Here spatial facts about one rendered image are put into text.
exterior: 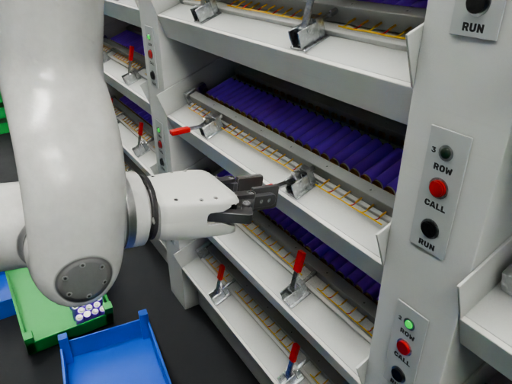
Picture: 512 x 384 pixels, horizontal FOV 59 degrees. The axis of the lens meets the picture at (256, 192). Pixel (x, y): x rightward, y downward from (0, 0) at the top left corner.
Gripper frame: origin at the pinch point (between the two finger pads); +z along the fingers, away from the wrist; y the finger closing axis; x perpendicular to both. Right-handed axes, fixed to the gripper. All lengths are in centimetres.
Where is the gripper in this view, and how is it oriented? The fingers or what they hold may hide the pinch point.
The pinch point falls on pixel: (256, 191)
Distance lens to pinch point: 59.5
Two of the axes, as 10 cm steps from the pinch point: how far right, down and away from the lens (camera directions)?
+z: 8.3, -1.2, 5.4
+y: 5.4, 4.0, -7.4
